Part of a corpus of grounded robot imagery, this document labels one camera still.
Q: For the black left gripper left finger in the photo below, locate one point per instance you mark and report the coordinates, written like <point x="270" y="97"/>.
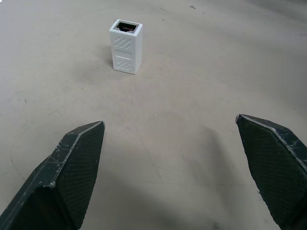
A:
<point x="64" y="175"/>

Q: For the white Ethernet coupler block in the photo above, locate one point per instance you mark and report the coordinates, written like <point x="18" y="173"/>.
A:
<point x="126" y="48"/>

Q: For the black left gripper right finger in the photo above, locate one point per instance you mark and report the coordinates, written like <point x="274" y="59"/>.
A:
<point x="275" y="167"/>

